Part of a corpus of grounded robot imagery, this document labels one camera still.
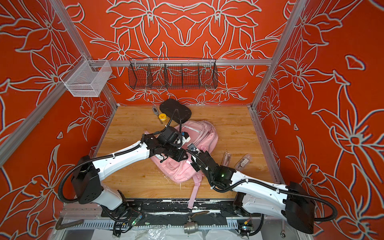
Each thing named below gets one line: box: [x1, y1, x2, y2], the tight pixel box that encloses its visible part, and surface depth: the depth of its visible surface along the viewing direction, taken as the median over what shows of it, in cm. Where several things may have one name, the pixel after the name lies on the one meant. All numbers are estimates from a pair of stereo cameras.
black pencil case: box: [159, 98, 192, 124], surface depth 113 cm
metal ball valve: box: [184, 211, 210, 235], surface depth 67 cm
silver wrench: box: [280, 229, 286, 239], surface depth 68 cm
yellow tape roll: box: [158, 113, 167, 122], surface depth 112 cm
